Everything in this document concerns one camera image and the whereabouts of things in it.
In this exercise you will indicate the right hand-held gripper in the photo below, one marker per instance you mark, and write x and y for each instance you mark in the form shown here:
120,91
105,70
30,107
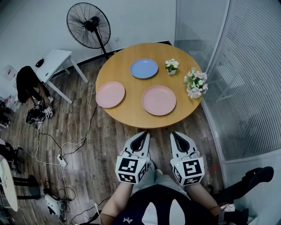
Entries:
191,169

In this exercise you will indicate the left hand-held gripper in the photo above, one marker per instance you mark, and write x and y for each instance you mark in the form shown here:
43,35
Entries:
128,167

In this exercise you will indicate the pink plate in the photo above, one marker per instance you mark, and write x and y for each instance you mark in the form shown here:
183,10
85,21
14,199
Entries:
110,94
159,100

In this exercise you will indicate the blue plate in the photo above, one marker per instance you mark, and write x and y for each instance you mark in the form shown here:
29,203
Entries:
144,68

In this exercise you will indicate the person's left forearm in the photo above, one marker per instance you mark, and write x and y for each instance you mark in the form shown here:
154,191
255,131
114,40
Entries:
116,202

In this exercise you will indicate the person's right forearm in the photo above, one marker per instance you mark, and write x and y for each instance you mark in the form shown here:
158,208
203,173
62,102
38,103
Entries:
202,197

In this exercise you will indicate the pile of gripper equipment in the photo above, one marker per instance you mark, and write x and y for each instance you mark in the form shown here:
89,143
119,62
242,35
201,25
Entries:
39,114

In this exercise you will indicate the person's grey shorts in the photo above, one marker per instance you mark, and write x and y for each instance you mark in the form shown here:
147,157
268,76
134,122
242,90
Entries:
162,178

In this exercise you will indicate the large pink flower bouquet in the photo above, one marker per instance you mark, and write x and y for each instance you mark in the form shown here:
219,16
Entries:
195,83

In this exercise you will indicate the person's dark shirt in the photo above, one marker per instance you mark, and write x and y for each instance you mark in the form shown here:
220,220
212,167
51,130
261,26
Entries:
162,206

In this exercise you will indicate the small white flower pot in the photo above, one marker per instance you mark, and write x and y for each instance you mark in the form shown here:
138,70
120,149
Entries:
171,67

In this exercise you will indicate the white power strip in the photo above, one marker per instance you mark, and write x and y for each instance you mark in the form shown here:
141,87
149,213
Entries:
62,160

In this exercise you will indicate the black office chair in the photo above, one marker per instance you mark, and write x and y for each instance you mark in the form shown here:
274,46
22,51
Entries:
252,182

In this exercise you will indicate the white rectangular side table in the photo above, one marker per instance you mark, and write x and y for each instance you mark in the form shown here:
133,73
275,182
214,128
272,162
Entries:
56,60

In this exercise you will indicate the black stool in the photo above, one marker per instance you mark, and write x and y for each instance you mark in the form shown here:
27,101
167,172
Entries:
30,186

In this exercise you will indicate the small black object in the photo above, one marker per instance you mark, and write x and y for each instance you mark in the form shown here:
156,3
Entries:
39,63

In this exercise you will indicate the black standing fan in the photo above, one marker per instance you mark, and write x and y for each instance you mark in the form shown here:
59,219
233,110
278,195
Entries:
87,24

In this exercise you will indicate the white round table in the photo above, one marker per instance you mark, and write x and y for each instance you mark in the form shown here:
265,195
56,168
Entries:
8,186

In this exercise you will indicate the white wall socket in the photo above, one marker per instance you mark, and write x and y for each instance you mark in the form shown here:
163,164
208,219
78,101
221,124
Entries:
116,40

